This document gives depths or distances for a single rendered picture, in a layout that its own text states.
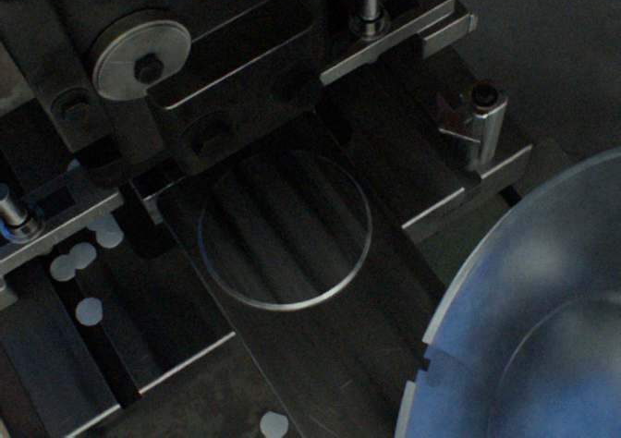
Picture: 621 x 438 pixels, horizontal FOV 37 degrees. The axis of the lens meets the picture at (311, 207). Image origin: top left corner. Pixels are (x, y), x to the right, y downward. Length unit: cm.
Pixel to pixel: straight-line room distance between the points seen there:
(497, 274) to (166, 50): 23
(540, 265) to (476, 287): 5
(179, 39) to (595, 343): 26
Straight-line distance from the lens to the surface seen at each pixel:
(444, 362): 57
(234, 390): 78
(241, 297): 65
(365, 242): 66
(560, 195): 55
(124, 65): 48
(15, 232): 73
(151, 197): 70
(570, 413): 47
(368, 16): 76
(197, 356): 73
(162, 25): 48
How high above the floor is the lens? 139
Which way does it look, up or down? 65 degrees down
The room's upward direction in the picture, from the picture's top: 8 degrees counter-clockwise
